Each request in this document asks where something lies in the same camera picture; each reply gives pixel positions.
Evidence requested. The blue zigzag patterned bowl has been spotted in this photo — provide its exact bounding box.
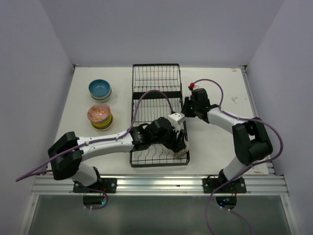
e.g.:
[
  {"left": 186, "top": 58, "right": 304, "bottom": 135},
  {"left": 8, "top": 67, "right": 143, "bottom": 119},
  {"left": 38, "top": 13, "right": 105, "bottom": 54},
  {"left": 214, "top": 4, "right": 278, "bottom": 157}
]
[{"left": 87, "top": 103, "right": 111, "bottom": 123}]

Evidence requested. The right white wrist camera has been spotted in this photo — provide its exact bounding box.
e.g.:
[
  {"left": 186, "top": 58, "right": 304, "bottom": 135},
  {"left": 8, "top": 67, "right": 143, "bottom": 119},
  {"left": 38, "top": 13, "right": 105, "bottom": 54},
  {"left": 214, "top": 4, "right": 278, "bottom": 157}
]
[{"left": 188, "top": 83, "right": 199, "bottom": 91}]

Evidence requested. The white ceramic bowl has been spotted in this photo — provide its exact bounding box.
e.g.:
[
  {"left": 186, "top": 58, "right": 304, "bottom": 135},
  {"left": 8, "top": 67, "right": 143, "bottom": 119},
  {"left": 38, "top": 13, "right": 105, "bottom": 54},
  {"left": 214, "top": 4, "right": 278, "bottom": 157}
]
[{"left": 90, "top": 92, "right": 112, "bottom": 99}]

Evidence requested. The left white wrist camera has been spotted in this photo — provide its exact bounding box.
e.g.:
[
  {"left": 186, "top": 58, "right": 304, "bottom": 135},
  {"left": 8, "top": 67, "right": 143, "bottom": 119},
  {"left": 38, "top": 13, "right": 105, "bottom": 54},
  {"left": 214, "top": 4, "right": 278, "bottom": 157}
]
[{"left": 167, "top": 113, "right": 185, "bottom": 131}]

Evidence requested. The aluminium mounting rail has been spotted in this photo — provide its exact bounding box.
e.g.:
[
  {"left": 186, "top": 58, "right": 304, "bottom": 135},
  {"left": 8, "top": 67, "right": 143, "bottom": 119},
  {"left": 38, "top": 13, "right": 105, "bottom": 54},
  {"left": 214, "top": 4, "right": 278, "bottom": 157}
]
[{"left": 31, "top": 174, "right": 289, "bottom": 196}]

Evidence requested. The lime yellow bowl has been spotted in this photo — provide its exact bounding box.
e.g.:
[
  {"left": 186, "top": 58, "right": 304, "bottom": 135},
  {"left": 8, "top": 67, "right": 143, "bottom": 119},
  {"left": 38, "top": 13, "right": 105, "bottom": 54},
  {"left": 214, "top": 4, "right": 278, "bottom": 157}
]
[{"left": 91, "top": 117, "right": 113, "bottom": 128}]

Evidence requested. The pale grey-green bowl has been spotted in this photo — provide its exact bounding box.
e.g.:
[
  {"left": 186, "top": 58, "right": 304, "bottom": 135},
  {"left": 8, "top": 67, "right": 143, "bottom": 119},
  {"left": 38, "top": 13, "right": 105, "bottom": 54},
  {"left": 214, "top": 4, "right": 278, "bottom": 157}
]
[{"left": 94, "top": 127, "right": 111, "bottom": 132}]

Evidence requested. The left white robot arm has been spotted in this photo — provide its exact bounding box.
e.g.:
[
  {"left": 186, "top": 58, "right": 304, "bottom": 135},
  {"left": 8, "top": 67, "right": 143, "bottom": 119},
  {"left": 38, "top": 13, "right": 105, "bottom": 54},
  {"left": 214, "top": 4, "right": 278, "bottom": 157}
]
[{"left": 48, "top": 117, "right": 189, "bottom": 192}]

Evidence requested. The brown scale patterned bowl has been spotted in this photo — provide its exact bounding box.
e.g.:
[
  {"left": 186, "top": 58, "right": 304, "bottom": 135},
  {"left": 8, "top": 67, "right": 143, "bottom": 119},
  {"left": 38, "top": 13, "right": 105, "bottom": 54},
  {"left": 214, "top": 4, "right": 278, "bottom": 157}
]
[{"left": 174, "top": 141, "right": 189, "bottom": 159}]

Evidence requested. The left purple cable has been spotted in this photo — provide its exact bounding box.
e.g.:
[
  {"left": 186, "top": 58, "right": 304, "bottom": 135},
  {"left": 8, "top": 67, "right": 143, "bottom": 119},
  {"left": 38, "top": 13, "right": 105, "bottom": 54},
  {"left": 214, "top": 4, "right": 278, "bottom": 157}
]
[{"left": 16, "top": 89, "right": 176, "bottom": 210}]

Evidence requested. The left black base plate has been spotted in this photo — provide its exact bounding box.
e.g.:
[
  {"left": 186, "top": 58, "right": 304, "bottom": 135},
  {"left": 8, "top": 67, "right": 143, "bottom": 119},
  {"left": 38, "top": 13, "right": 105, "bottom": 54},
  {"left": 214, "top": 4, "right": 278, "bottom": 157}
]
[{"left": 73, "top": 178, "right": 117, "bottom": 193}]

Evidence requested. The orange ceramic bowl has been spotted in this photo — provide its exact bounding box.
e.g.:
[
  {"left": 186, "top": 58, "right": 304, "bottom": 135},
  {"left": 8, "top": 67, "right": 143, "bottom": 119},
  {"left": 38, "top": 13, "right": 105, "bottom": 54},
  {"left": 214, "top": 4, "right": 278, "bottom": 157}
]
[{"left": 91, "top": 122, "right": 112, "bottom": 130}]

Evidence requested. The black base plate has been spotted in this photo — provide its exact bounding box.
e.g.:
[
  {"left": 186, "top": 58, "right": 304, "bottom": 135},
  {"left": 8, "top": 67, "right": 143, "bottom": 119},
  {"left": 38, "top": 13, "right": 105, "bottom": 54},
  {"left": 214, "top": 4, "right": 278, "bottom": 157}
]
[
  {"left": 202, "top": 175, "right": 247, "bottom": 194},
  {"left": 73, "top": 178, "right": 117, "bottom": 193}
]

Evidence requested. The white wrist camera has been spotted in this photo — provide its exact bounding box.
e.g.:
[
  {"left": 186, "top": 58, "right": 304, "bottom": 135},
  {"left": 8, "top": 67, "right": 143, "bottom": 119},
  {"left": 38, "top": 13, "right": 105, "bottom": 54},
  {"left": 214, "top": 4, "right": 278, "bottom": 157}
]
[
  {"left": 188, "top": 83, "right": 199, "bottom": 91},
  {"left": 167, "top": 113, "right": 185, "bottom": 131}
]

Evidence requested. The blue ceramic bowl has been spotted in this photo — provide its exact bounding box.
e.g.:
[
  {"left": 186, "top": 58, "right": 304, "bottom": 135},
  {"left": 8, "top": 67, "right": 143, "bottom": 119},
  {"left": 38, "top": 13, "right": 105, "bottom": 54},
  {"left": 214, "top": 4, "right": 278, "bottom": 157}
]
[{"left": 88, "top": 79, "right": 111, "bottom": 97}]

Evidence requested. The black wire dish rack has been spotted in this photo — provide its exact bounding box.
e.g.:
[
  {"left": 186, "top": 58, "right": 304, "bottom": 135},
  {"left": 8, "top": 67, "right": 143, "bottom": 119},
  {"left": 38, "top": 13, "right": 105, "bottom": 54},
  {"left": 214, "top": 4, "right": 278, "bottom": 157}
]
[{"left": 130, "top": 63, "right": 190, "bottom": 168}]

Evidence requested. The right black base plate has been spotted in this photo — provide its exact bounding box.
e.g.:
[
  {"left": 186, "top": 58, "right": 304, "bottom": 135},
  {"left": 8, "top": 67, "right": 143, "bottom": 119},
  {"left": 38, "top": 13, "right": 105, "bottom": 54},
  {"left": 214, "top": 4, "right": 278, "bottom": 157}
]
[{"left": 202, "top": 175, "right": 247, "bottom": 194}]

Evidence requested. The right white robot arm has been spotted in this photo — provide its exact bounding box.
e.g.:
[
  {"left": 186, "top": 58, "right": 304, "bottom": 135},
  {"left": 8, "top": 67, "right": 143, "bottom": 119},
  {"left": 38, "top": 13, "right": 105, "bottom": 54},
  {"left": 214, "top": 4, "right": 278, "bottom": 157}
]
[{"left": 182, "top": 87, "right": 273, "bottom": 192}]

